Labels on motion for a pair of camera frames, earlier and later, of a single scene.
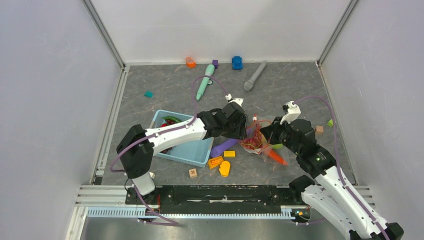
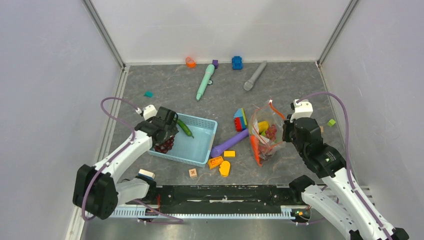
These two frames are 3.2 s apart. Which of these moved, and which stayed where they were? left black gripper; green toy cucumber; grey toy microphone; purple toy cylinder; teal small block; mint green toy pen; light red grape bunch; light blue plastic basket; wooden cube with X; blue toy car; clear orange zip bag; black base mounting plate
Moved: left black gripper; green toy cucumber; clear orange zip bag; light red grape bunch
Stayed: blue toy car; wooden cube with X; black base mounting plate; grey toy microphone; light blue plastic basket; purple toy cylinder; mint green toy pen; teal small block
